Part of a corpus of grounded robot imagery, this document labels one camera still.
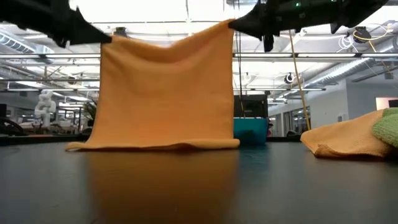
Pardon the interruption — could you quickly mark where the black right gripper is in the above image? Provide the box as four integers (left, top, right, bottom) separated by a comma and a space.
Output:
229, 0, 340, 53

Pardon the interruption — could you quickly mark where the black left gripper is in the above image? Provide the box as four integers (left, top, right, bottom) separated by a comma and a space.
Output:
30, 0, 112, 47

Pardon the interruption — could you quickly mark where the orange microfiber towel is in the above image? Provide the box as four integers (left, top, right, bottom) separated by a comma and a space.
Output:
300, 108, 393, 159
65, 19, 241, 152

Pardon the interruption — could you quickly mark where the green microfiber towel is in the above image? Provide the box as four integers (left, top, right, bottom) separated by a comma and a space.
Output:
372, 107, 398, 149

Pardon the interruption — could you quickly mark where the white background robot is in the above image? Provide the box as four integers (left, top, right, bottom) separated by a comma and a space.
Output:
34, 89, 57, 128

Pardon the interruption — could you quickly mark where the teal plastic bin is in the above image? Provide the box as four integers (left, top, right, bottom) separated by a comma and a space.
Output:
233, 117, 269, 146

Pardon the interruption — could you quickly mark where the black cable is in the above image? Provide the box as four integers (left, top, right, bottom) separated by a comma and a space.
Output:
236, 30, 246, 118

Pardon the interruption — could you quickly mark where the yellow cable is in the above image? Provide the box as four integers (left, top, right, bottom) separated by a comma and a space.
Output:
288, 29, 312, 131

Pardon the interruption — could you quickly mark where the black ceiling cable reel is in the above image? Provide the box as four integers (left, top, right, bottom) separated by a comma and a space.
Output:
353, 25, 393, 53

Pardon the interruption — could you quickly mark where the black aluminium table frame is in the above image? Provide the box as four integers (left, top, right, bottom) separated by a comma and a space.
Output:
0, 133, 304, 146

